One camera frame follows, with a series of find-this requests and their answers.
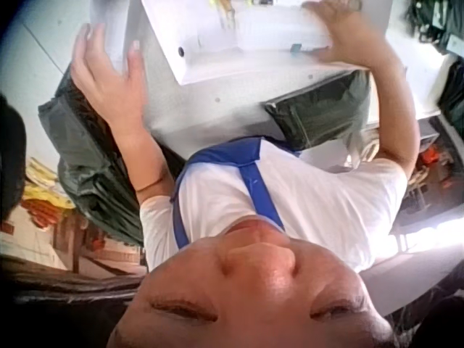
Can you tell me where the large black plastic bag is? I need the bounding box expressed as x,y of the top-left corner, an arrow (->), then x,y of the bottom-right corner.
38,65 -> 146,247

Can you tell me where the person's left hand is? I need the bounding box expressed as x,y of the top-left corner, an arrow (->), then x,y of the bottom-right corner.
70,23 -> 146,127

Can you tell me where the brown wooden furniture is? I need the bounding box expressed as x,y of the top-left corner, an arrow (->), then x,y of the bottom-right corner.
0,217 -> 146,278

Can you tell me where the person's right hand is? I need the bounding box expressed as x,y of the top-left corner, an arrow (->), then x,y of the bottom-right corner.
301,0 -> 396,70

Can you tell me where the white desk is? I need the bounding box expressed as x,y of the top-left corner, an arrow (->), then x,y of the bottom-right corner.
358,217 -> 464,317

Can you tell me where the white side table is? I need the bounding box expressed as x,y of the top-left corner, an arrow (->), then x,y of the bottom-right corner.
365,0 -> 458,125

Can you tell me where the white box with black hole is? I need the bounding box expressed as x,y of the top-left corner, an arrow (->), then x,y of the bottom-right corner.
140,0 -> 335,87

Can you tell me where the heap of yellow red packets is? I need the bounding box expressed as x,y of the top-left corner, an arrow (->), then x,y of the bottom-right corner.
20,155 -> 78,230

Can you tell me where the white wooden cabinet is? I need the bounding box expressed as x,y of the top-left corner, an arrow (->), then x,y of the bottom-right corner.
89,0 -> 371,153

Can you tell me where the small black plastic bag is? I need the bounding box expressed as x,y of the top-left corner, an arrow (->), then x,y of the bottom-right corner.
264,68 -> 373,152

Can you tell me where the shelf with orange items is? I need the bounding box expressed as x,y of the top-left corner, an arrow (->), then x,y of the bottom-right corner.
391,115 -> 464,251

